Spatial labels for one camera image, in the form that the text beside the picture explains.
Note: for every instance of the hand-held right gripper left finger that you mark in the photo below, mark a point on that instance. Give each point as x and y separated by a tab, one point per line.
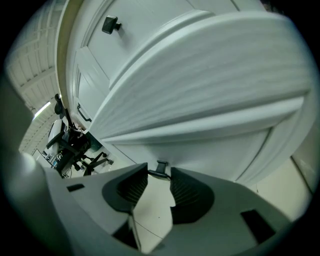
95	197

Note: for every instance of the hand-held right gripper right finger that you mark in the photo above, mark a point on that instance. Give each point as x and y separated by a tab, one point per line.
225	212

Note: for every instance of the black and white office chair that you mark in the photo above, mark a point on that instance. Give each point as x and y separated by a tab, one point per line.
65	150

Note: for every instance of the ceiling light strip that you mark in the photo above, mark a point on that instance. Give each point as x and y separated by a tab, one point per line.
42	109

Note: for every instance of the white wooden cabinet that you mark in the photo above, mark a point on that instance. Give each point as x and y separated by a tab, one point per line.
200	75

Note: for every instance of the black square cabinet knob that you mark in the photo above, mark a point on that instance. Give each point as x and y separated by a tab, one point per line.
110	24

